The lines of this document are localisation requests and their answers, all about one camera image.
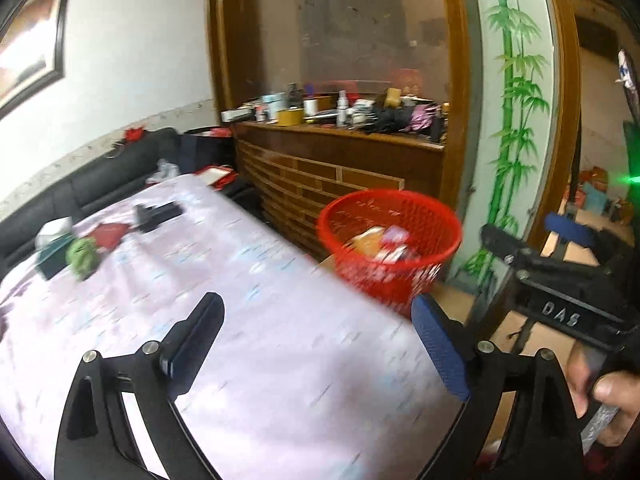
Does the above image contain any dark blue box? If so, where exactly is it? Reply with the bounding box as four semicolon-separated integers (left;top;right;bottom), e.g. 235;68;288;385
179;131;236;173

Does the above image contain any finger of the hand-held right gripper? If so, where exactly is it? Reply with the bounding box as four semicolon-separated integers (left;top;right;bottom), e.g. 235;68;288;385
480;224;543;273
544;211;608;261

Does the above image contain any black device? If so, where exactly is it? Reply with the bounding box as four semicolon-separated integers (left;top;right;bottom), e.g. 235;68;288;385
134;201;182;233

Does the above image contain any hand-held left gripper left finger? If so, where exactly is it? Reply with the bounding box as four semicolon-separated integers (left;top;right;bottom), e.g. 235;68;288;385
54;291;225;480

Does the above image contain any dark green tissue box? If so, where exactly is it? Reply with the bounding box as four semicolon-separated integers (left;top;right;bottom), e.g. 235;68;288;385
35;216;76;281

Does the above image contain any bamboo print wall panel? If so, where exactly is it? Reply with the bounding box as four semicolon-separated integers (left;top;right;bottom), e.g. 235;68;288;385
457;0;583;301

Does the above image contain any flat red packet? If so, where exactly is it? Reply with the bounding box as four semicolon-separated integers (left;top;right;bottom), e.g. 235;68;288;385
87;222;132;251

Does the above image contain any green cloth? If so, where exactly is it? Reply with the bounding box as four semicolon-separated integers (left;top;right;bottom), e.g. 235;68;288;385
66;237;99;281

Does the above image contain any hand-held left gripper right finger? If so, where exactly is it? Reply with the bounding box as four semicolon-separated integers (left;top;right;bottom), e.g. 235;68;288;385
411;294;583;480

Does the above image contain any person's right hand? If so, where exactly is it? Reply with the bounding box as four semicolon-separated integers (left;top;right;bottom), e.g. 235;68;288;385
565;340;640;448

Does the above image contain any clear plastic bag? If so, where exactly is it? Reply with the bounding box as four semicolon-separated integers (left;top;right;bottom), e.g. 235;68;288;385
146;159;180;183

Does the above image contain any red white box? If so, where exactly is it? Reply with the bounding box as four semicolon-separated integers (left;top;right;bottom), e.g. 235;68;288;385
194;165;238;188

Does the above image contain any black sofa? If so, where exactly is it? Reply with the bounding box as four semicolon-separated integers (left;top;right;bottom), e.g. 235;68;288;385
0;127;241;266

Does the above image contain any purple floral tablecloth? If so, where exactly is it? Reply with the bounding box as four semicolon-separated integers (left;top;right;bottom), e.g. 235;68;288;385
0;172;463;480

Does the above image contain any framed painting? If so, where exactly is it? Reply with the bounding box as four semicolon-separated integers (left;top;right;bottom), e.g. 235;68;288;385
0;0;76;121

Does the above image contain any wooden counter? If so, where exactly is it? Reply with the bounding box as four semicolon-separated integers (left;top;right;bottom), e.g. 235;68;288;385
232;120;446;261

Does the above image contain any red mesh basket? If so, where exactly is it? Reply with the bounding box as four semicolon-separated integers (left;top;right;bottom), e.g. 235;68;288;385
316;189;463;306

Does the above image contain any black umbrella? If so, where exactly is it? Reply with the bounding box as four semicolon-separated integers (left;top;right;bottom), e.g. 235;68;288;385
362;105;441;133

